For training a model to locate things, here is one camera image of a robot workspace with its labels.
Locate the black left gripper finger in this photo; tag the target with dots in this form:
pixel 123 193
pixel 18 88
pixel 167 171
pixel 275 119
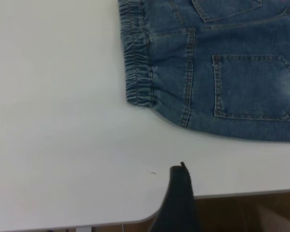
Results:
pixel 180 205

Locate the blue denim shorts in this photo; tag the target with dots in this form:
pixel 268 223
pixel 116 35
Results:
pixel 232 72

